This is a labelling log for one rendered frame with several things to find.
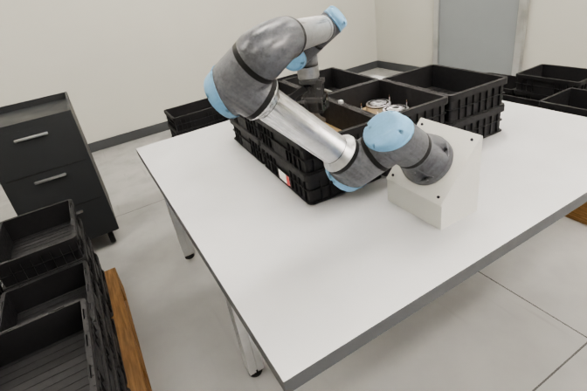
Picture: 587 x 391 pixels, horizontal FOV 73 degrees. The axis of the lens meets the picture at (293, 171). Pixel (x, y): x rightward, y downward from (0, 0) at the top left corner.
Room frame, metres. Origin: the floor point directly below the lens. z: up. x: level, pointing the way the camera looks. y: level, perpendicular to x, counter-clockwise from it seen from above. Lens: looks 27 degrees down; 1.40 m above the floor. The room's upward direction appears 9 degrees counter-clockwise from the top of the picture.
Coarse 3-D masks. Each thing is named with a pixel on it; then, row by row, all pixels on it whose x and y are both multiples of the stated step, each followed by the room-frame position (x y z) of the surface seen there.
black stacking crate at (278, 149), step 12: (336, 108) 1.45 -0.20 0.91; (336, 120) 1.46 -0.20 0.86; (348, 120) 1.38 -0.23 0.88; (360, 120) 1.30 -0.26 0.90; (264, 132) 1.40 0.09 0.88; (264, 144) 1.42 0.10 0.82; (276, 144) 1.31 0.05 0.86; (288, 144) 1.21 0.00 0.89; (288, 156) 1.24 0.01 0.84; (300, 156) 1.14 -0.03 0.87; (312, 156) 1.12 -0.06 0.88; (300, 168) 1.15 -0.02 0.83; (312, 168) 1.12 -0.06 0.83; (324, 168) 1.13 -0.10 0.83
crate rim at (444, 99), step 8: (376, 80) 1.68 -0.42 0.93; (384, 80) 1.66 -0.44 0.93; (352, 88) 1.63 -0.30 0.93; (408, 88) 1.51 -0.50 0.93; (416, 88) 1.48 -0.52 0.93; (440, 96) 1.35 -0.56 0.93; (344, 104) 1.43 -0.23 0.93; (424, 104) 1.29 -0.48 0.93; (432, 104) 1.30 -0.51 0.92; (440, 104) 1.31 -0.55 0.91; (368, 112) 1.30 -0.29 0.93; (400, 112) 1.25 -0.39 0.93; (408, 112) 1.26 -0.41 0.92; (416, 112) 1.27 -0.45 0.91
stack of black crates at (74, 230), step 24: (24, 216) 1.60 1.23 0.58; (48, 216) 1.63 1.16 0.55; (72, 216) 1.53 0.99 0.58; (0, 240) 1.42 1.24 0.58; (24, 240) 1.55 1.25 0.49; (48, 240) 1.52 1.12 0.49; (72, 240) 1.33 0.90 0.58; (0, 264) 1.22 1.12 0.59; (24, 264) 1.26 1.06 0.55; (48, 264) 1.29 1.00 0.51; (96, 264) 1.55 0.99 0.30
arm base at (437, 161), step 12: (432, 144) 0.96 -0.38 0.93; (444, 144) 0.98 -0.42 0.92; (432, 156) 0.94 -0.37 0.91; (444, 156) 0.95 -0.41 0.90; (408, 168) 0.95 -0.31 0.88; (420, 168) 0.94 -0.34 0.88; (432, 168) 0.94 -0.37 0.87; (444, 168) 0.94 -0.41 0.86; (420, 180) 0.96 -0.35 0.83; (432, 180) 0.94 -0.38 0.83
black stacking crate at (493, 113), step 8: (488, 112) 1.41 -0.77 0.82; (496, 112) 1.42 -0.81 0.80; (464, 120) 1.36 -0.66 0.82; (472, 120) 1.37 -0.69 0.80; (480, 120) 1.41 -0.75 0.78; (488, 120) 1.42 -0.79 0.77; (496, 120) 1.44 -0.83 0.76; (464, 128) 1.37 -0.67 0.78; (472, 128) 1.38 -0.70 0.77; (480, 128) 1.41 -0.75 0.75; (488, 128) 1.43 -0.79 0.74; (496, 128) 1.44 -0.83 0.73
